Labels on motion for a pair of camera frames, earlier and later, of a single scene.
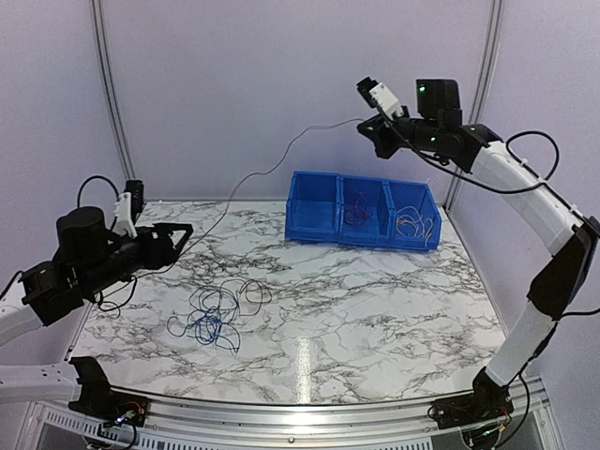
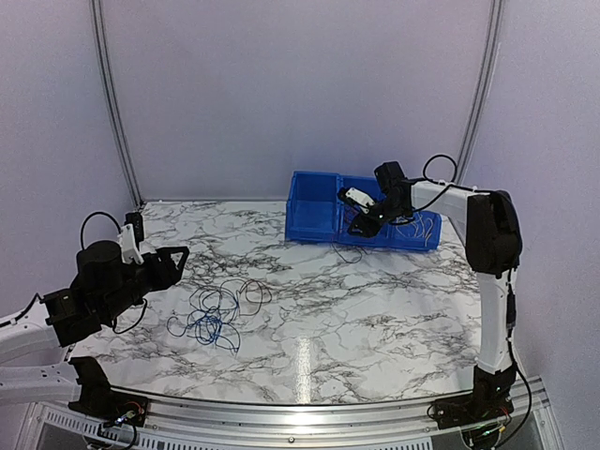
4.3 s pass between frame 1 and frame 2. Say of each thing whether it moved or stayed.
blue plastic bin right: stayed
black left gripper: moved
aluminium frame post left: stayed
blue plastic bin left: stayed
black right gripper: moved
